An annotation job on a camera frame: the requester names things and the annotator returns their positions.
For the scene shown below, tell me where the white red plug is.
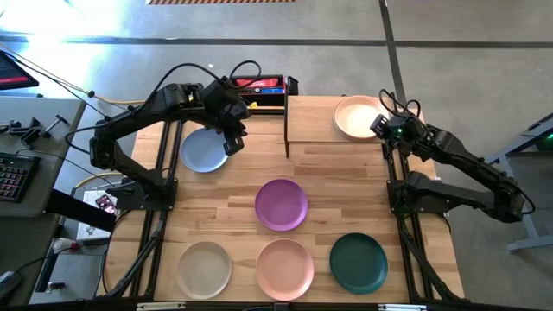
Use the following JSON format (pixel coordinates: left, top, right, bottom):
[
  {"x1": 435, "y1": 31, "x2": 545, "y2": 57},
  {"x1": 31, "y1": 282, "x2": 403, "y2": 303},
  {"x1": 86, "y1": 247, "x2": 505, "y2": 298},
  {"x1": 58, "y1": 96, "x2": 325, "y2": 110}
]
[{"x1": 51, "y1": 237, "x2": 83, "y2": 256}]

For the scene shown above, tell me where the pink plate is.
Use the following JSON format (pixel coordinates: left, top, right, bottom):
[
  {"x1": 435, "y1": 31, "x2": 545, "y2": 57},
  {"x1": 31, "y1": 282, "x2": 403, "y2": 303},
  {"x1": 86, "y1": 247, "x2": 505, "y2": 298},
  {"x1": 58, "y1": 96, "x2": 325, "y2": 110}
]
[{"x1": 255, "y1": 238, "x2": 315, "y2": 302}]

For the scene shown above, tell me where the blue plate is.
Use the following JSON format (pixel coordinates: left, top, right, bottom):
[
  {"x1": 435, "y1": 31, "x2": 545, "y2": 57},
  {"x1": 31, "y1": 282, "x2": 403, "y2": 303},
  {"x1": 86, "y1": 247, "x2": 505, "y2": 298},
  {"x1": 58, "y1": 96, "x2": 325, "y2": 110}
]
[{"x1": 180, "y1": 128, "x2": 230, "y2": 174}]

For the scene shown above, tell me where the dark green plate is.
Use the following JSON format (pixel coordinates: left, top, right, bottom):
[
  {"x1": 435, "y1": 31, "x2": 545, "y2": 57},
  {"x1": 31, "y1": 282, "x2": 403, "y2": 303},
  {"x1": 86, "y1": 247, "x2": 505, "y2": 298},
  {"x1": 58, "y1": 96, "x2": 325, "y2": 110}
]
[{"x1": 328, "y1": 232, "x2": 389, "y2": 296}]

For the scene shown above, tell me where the black flat panel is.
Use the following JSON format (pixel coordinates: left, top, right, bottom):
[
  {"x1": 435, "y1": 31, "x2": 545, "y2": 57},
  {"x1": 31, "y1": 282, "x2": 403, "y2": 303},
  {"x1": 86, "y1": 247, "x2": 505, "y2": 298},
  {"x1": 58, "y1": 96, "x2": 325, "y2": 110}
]
[{"x1": 45, "y1": 188, "x2": 117, "y2": 232}]

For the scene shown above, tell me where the black computer monitor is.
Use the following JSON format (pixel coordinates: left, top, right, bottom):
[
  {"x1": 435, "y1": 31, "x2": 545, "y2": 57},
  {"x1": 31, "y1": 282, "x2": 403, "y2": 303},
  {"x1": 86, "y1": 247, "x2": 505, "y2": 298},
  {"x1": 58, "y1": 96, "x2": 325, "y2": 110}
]
[{"x1": 0, "y1": 50, "x2": 40, "y2": 91}]

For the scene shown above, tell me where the yellow cable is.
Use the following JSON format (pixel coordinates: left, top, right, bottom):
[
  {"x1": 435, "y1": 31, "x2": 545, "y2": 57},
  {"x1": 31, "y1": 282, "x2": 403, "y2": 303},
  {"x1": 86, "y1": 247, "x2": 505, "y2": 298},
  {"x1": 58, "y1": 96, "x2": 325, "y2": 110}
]
[
  {"x1": 92, "y1": 95, "x2": 148, "y2": 106},
  {"x1": 75, "y1": 171, "x2": 130, "y2": 191}
]

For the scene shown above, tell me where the black keyboard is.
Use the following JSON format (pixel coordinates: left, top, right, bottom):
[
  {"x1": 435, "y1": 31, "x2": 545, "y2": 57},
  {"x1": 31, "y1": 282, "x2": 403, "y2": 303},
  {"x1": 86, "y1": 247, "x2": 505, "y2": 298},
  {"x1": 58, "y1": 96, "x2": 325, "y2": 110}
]
[{"x1": 0, "y1": 151, "x2": 42, "y2": 203}]

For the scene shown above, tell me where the cream plate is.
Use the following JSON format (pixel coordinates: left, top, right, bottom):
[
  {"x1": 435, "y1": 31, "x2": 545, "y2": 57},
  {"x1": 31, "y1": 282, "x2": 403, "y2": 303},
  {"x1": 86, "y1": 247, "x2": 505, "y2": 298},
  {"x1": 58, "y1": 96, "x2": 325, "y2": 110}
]
[{"x1": 333, "y1": 94, "x2": 389, "y2": 142}]

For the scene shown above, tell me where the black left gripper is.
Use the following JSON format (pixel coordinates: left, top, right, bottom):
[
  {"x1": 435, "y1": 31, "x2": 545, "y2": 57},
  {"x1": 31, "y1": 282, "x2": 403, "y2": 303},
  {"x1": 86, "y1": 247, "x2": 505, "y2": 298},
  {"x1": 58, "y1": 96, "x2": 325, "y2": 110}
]
[{"x1": 202, "y1": 79, "x2": 250, "y2": 156}]

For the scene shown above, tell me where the black floor cable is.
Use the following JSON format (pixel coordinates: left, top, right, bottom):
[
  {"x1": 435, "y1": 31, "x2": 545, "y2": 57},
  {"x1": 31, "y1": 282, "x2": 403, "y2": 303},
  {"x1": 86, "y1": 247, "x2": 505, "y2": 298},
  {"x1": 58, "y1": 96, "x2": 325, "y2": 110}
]
[{"x1": 0, "y1": 45, "x2": 113, "y2": 120}]

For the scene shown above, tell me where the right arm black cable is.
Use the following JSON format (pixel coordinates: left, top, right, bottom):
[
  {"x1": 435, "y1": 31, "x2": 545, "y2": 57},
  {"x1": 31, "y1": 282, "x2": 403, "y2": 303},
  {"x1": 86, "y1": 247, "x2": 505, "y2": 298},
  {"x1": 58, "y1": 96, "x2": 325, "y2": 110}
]
[{"x1": 379, "y1": 89, "x2": 423, "y2": 117}]

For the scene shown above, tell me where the red black toolbox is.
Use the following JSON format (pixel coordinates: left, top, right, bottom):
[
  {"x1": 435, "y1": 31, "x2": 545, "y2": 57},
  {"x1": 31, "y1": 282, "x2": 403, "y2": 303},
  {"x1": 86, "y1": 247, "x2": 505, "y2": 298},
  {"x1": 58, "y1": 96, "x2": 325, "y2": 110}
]
[{"x1": 231, "y1": 73, "x2": 300, "y2": 107}]

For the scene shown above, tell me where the phone with pink screen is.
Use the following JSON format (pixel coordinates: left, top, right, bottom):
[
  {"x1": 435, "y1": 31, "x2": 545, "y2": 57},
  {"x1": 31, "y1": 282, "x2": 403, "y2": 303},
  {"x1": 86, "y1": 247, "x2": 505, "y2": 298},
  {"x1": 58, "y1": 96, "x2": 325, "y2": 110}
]
[{"x1": 95, "y1": 194, "x2": 118, "y2": 215}]

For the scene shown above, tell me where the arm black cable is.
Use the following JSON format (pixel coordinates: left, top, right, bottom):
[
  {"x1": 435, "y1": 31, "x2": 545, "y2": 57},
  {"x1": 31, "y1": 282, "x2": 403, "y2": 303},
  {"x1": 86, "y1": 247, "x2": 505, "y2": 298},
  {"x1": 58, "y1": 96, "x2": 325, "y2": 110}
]
[
  {"x1": 144, "y1": 60, "x2": 263, "y2": 114},
  {"x1": 379, "y1": 89, "x2": 423, "y2": 117}
]

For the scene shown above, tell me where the black computer mouse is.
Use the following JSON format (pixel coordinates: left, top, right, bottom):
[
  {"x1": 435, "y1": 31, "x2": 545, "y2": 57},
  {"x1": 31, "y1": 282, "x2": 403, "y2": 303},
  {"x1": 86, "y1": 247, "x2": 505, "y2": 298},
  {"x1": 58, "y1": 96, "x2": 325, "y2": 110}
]
[{"x1": 0, "y1": 270, "x2": 22, "y2": 299}]

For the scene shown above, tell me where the black clamp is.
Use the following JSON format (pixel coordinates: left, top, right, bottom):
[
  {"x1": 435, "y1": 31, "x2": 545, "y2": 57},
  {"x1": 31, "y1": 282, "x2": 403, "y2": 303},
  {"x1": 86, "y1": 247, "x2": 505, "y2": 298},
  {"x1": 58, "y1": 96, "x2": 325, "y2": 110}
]
[{"x1": 0, "y1": 114, "x2": 70, "y2": 146}]

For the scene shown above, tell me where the grey metal table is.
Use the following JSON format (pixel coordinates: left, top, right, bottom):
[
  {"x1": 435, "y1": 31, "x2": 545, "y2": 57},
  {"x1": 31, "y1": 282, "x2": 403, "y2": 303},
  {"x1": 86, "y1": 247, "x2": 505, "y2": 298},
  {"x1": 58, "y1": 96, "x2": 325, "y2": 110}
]
[{"x1": 474, "y1": 112, "x2": 553, "y2": 254}]

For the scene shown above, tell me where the black aluminium rig frame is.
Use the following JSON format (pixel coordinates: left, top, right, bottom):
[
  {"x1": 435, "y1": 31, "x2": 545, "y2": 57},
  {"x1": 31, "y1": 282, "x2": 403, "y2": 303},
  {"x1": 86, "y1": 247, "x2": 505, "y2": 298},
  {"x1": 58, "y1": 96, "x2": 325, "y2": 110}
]
[{"x1": 97, "y1": 105, "x2": 466, "y2": 311}]

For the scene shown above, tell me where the white box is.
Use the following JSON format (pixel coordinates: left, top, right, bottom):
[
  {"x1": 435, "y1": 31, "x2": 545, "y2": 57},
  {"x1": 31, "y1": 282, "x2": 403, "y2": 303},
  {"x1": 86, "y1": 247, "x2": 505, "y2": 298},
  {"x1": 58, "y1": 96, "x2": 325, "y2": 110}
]
[{"x1": 76, "y1": 189, "x2": 118, "y2": 241}]

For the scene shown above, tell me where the purple plate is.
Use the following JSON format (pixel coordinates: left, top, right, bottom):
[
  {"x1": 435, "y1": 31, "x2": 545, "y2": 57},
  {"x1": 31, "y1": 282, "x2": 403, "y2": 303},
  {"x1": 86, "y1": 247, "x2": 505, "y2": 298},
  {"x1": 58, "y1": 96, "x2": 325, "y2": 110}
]
[{"x1": 254, "y1": 178, "x2": 309, "y2": 232}]

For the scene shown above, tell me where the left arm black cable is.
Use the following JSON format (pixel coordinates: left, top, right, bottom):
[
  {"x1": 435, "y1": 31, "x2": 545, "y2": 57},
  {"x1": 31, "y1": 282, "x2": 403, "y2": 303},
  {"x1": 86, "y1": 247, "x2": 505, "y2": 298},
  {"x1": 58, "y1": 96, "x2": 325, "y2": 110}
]
[{"x1": 144, "y1": 60, "x2": 263, "y2": 114}]

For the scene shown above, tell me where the grey desk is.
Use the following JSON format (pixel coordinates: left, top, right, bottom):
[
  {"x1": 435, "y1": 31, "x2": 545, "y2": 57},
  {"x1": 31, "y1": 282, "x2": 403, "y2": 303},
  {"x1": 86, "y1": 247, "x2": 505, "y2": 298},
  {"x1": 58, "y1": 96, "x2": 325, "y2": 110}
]
[{"x1": 0, "y1": 95, "x2": 87, "y2": 306}]

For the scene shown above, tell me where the beige plate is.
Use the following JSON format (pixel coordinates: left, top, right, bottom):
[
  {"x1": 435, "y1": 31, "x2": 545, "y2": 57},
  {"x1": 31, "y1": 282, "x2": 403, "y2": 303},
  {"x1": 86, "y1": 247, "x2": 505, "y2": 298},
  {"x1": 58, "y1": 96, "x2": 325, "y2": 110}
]
[{"x1": 176, "y1": 240, "x2": 233, "y2": 301}]

